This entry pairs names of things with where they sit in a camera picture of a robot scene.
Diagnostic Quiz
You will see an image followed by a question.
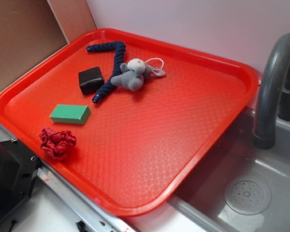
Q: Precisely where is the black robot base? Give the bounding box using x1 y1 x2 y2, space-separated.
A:
0 139 41 224

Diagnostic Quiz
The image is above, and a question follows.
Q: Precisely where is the crumpled red paper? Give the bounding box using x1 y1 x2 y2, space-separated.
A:
39 127 77 161

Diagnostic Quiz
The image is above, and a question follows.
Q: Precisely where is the red plastic tray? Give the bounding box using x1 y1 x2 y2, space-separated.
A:
0 29 259 217

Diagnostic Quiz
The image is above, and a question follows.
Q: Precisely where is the grey plush mouse toy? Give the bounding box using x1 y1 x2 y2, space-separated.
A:
110 58 165 91

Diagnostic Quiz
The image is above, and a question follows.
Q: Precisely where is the black rectangular block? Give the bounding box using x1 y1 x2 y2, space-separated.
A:
78 67 104 95

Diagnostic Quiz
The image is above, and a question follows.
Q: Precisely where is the green rectangular block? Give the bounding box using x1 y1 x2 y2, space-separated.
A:
50 104 91 125

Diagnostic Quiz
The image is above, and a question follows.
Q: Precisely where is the grey plastic sink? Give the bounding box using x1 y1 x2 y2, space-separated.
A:
125 70 290 232

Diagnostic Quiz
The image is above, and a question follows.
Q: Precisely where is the round sink drain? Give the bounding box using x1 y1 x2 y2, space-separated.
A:
224 175 272 216

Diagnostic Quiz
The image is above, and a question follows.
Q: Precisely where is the grey plastic faucet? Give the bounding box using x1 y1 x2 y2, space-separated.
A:
253 33 290 149

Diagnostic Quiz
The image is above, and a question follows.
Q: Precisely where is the brown cardboard panel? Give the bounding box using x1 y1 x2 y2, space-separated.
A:
0 0 96 92

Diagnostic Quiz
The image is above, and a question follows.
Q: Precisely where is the dark blue twisted rope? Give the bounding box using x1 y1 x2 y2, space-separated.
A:
86 41 127 105

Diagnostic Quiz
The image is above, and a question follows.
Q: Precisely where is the metal table edge rail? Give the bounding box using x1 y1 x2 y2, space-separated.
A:
0 115 131 232

